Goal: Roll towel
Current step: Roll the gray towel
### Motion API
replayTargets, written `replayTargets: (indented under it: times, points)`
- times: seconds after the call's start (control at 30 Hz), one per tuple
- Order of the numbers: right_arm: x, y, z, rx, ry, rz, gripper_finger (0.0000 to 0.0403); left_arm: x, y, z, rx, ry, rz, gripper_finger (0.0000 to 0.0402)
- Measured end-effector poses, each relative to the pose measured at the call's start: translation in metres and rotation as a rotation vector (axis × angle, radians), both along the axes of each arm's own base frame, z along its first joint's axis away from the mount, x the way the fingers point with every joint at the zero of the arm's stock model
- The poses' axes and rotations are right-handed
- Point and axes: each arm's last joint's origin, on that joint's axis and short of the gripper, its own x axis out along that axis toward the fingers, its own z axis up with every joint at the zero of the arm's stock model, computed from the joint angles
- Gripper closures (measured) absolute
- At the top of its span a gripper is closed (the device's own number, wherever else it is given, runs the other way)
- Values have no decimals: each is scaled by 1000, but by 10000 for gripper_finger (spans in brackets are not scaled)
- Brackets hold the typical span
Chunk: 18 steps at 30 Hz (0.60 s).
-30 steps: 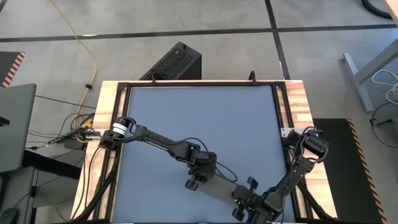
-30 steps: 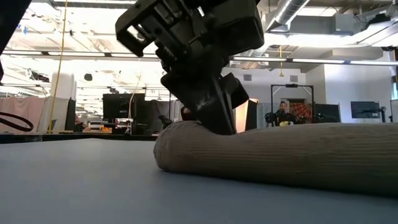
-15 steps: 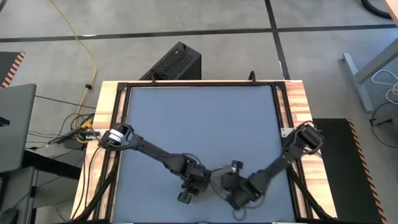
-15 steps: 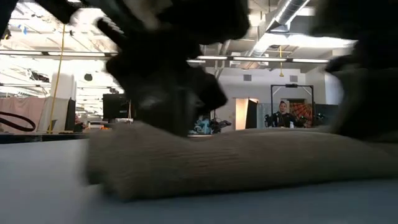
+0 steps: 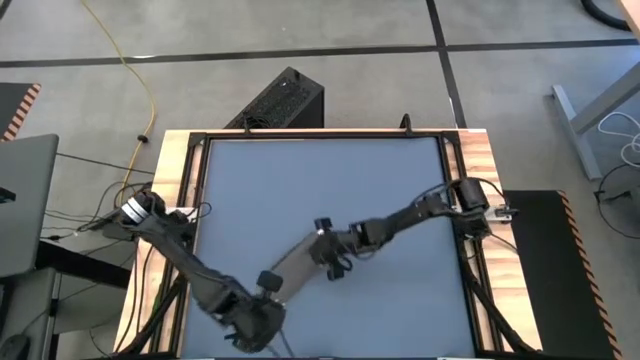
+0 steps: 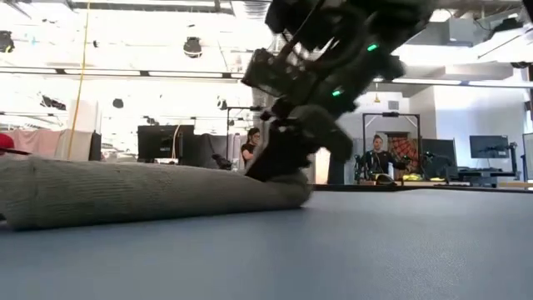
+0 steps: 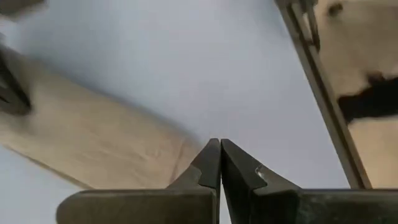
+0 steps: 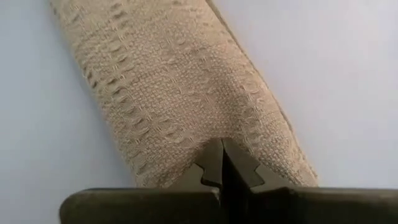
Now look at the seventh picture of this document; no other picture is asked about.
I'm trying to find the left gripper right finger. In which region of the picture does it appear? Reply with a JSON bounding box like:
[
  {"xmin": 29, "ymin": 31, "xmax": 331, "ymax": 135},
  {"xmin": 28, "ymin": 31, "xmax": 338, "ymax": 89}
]
[{"xmin": 220, "ymin": 138, "xmax": 398, "ymax": 224}]

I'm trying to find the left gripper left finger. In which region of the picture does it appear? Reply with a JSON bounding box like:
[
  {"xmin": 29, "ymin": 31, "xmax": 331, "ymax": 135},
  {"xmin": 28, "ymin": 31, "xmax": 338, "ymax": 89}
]
[{"xmin": 55, "ymin": 138, "xmax": 221, "ymax": 224}]

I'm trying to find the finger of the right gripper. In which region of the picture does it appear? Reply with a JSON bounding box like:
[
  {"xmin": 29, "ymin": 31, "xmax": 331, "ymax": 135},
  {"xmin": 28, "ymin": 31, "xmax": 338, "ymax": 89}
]
[{"xmin": 0, "ymin": 51, "xmax": 32, "ymax": 116}]

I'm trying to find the grey-beige towel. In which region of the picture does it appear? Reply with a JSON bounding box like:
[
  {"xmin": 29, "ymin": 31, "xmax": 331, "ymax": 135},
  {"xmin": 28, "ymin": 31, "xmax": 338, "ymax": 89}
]
[{"xmin": 0, "ymin": 45, "xmax": 205, "ymax": 190}]

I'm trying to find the blue-grey table mat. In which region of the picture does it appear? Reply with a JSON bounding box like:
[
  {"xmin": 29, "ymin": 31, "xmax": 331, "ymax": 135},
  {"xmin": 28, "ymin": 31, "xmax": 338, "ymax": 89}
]
[{"xmin": 0, "ymin": 0, "xmax": 352, "ymax": 224}]

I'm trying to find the black aluminium table frame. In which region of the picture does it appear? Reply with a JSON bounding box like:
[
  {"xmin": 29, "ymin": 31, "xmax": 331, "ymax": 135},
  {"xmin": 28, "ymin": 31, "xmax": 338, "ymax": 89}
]
[{"xmin": 274, "ymin": 0, "xmax": 373, "ymax": 190}]

